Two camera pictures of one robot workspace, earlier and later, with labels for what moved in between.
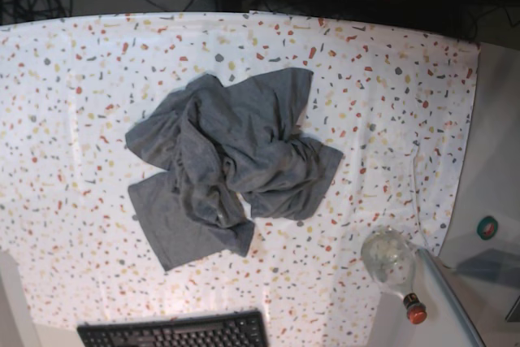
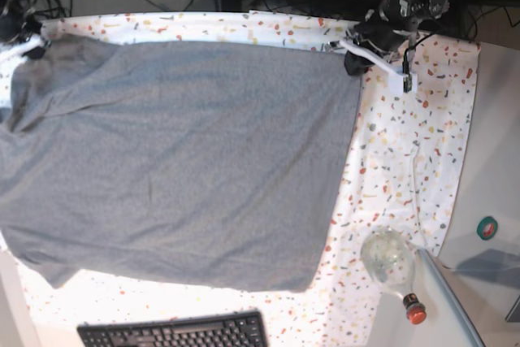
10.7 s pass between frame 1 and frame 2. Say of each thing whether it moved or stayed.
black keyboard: stayed
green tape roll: stayed
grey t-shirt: moved
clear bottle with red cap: stayed
